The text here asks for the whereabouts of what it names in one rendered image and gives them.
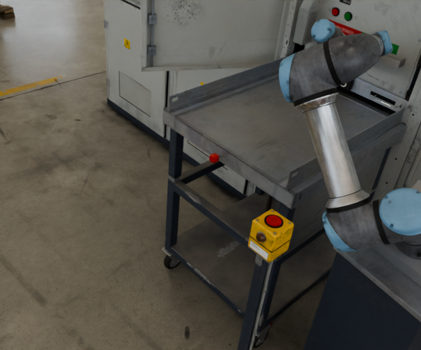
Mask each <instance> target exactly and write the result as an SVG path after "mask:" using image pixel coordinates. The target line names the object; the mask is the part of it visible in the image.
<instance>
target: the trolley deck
mask: <svg viewBox="0 0 421 350"><path fill-rule="evenodd" d="M335 105H336V108H337V111H338V115H339V118H340V122H341V124H342V128H343V131H344V134H345V137H346V140H347V139H349V138H350V137H352V136H354V135H356V134H357V133H360V132H361V131H363V130H365V129H367V128H368V127H370V126H372V125H373V124H376V123H377V122H379V121H381V120H382V119H385V118H386V117H384V116H383V115H380V114H379V113H377V112H375V111H373V110H370V109H368V108H366V107H364V106H362V105H360V104H358V103H355V102H353V101H351V100H349V99H347V98H345V97H343V96H340V95H339V94H338V96H337V97H336V100H335ZM168 111H169V106H168V107H166V108H164V109H163V123H164V124H166V125H167V126H169V127H170V128H171V129H173V130H174V131H176V132H177V133H179V134H180V135H182V136H183V137H185V138H186V139H188V140H189V141H191V142H192V143H193V144H195V145H197V146H198V147H199V148H201V149H203V150H204V151H205V152H206V153H208V154H210V155H211V154H212V153H216V154H218V155H219V154H222V156H221V157H220V158H219V161H220V162H221V163H223V164H224V165H226V166H227V167H229V168H230V169H232V170H233V171H235V172H236V173H238V174H239V175H241V176H242V177H243V178H245V179H247V180H248V181H249V182H251V183H253V184H254V185H255V186H256V187H258V188H260V189H261V190H262V191H264V192H266V193H267V194H269V195H270V196H271V197H273V198H274V199H276V200H277V201H279V202H280V203H282V204H283V205H285V206H286V207H288V208H289V209H291V210H292V209H293V208H295V207H297V206H298V205H299V204H301V203H303V202H305V201H306V200H307V199H310V198H311V197H312V196H314V195H315V194H317V193H318V192H320V191H322V190H323V189H325V188H326V186H325V184H324V180H323V178H322V173H321V172H319V173H317V174H316V175H314V176H312V177H310V178H309V179H307V180H305V181H304V182H302V183H300V184H299V185H297V186H295V187H294V188H292V189H291V190H288V191H287V190H285V189H284V188H282V187H281V186H280V185H278V183H280V182H282V181H283V180H285V179H287V178H288V177H289V174H290V171H292V170H293V169H295V168H297V167H298V166H300V165H303V164H304V163H306V162H308V161H309V160H311V159H313V158H314V157H316V155H315V151H314V148H313V144H312V142H311V138H310V135H309V132H308V129H307V126H306V122H305V119H304V116H303V112H302V111H300V110H298V109H296V108H295V106H294V103H289V102H287V101H286V100H285V98H284V95H283V93H282V91H281V86H280V82H279V78H278V79H275V80H273V81H270V82H267V83H264V84H262V85H259V86H256V87H253V88H251V89H249V90H245V91H243V92H240V93H237V94H235V95H232V96H230V97H227V98H225V99H221V100H219V101H216V102H214V103H210V104H208V105H206V106H203V107H200V108H197V109H195V110H191V111H190V112H186V113H184V114H182V115H179V116H176V117H174V116H173V115H171V114H169V113H168ZM406 128H407V126H403V125H401V124H400V125H398V126H396V127H395V128H393V129H391V130H389V131H388V132H386V133H384V134H383V135H381V136H379V137H378V138H376V139H375V140H373V141H371V142H369V143H368V144H366V145H364V146H363V147H361V148H360V149H357V150H356V151H354V152H353V153H351V156H352V160H353V163H354V167H355V169H356V168H358V167H360V166H361V165H363V164H364V163H366V162H367V161H369V160H371V159H372V158H374V157H375V156H377V155H379V154H380V153H382V152H383V151H385V150H386V149H388V148H390V147H391V146H392V145H394V144H396V143H398V142H399V141H400V140H402V138H403V137H404V134H405V131H406Z"/></svg>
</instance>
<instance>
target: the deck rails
mask: <svg viewBox="0 0 421 350"><path fill-rule="evenodd" d="M287 57H288V56H286V57H284V58H287ZM284 58H280V59H278V60H274V61H272V62H268V63H265V64H263V65H259V66H257V67H253V68H251V69H247V70H245V71H242V72H238V73H236V74H232V75H230V76H226V77H224V78H221V79H218V80H216V81H212V82H210V83H206V84H203V85H200V86H197V87H194V88H191V89H189V90H185V91H182V92H179V93H176V94H173V95H170V98H169V111H168V113H169V114H171V115H173V116H174V117H176V116H179V115H182V114H184V113H187V112H190V111H191V110H195V109H197V108H200V107H203V106H206V105H208V104H210V103H214V102H216V101H219V100H221V99H225V98H227V97H230V96H232V95H235V94H237V93H240V92H243V91H245V90H249V89H251V88H254V87H256V86H259V85H262V84H264V83H267V82H270V81H273V80H275V79H278V78H279V66H280V64H281V61H282V60H283V59H284ZM175 97H178V99H177V100H176V101H172V99H173V98H175ZM404 110H405V107H404V108H402V109H401V110H398V111H397V112H395V113H393V114H391V115H390V116H388V117H386V118H385V119H382V120H381V121H379V122H377V123H376V124H373V125H372V126H370V127H368V128H367V129H365V130H363V131H361V132H360V133H357V134H356V135H354V136H352V137H350V138H349V139H347V140H346V141H347V144H348V147H349V151H350V153H353V152H354V151H356V150H357V149H360V148H361V147H363V146H364V145H366V144H368V143H369V142H371V141H373V140H375V139H376V138H378V137H379V136H381V135H383V134H384V133H386V132H388V131H389V130H391V129H393V128H395V127H396V126H398V125H400V124H401V123H400V121H401V118H402V115H403V113H404ZM295 172H297V173H296V174H294V173H295ZM319 172H321V171H320V167H319V164H318V161H317V158H316V157H314V158H313V159H311V160H309V161H308V162H305V163H304V164H303V165H300V166H298V167H297V168H295V169H293V170H292V171H290V174H289V177H288V178H287V179H285V180H283V181H282V182H280V183H278V185H280V186H281V187H282V188H284V189H285V190H287V191H288V190H291V189H292V188H294V187H295V186H297V185H299V184H300V183H302V182H304V181H305V180H307V179H309V178H310V177H312V176H314V175H316V174H317V173H319ZM292 174H293V175H292Z"/></svg>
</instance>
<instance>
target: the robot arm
mask: <svg viewBox="0 0 421 350"><path fill-rule="evenodd" d="M341 30H342V29H341V28H338V27H337V26H335V24H334V23H333V22H330V21H329V20H328V19H320V20H318V21H317V22H316V23H314V25H313V27H312V29H311V35H312V37H313V39H314V40H315V41H316V42H317V45H315V46H314V47H311V48H308V49H305V50H303V51H300V52H296V53H294V54H293V55H291V56H288V57H287V58H284V59H283V60H282V61H281V64H280V66H279V82H280V86H281V91H282V93H283V95H284V98H285V100H286V101H287V102H289V103H294V106H295V108H296V109H298V110H300V111H302V112H303V116H304V119H305V122H306V126H307V129H308V132H309V135H310V138H311V142H312V144H313V148H314V151H315V155H316V158H317V161H318V164H319V167H320V171H321V173H322V178H323V180H324V184H325V186H326V189H327V193H328V195H329V200H328V202H327V204H326V209H327V211H325V212H324V213H323V216H322V221H323V223H324V229H325V231H326V234H327V236H328V238H329V240H330V242H331V243H332V245H333V246H334V247H335V248H336V249H337V250H339V251H341V252H347V251H358V250H360V249H367V248H371V247H378V246H382V245H386V244H392V243H395V245H396V246H397V248H398V249H399V250H400V251H401V252H402V253H403V254H404V255H406V256H408V257H409V258H413V259H416V260H421V192H419V191H417V190H414V189H412V188H407V187H403V188H398V189H396V190H393V191H391V192H389V193H388V194H387V195H386V196H385V197H384V198H383V199H378V200H375V201H371V198H370V195H369V194H368V193H367V192H365V191H363V190H362V189H361V186H360V183H359V180H358V176H357V174H356V170H355V167H354V163H353V160H352V156H351V153H350V151H349V147H348V144H347V141H346V137H345V134H344V131H343V128H342V124H341V122H340V118H339V115H338V111H337V108H336V105H335V100H336V97H337V96H338V90H337V86H339V85H342V84H344V83H348V82H350V81H352V80H354V79H355V78H358V77H359V76H360V75H362V74H364V73H365V72H366V71H367V70H369V69H371V68H372V67H373V66H374V65H375V64H376V63H377V61H378V59H379V57H381V56H385V55H386V54H388V53H391V52H392V51H393V46H392V43H391V40H390V36H389V34H388V32H387V31H386V30H383V31H379V32H376V33H374V34H371V35H369V34H366V33H359V34H353V35H345V34H344V33H343V32H342V31H341Z"/></svg>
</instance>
